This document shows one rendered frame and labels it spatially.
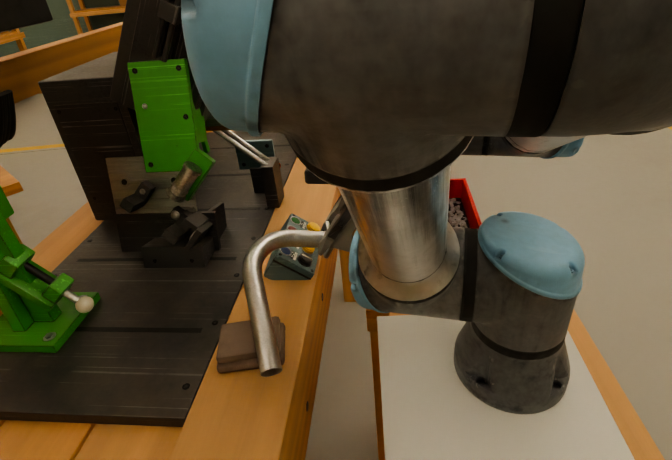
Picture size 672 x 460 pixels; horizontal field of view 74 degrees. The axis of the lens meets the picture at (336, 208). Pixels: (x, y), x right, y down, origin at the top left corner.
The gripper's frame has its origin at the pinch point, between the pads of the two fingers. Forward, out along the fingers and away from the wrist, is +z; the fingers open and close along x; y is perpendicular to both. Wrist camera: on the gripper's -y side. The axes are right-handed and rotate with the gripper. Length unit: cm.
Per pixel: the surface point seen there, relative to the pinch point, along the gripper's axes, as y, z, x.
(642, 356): 142, 20, 60
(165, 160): -32.4, 8.0, 10.6
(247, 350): -4.5, 8.5, -22.1
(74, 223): -50, 46, 22
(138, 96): -42.0, 0.0, 13.8
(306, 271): 0.7, 6.2, -2.6
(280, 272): -3.3, 9.1, -2.7
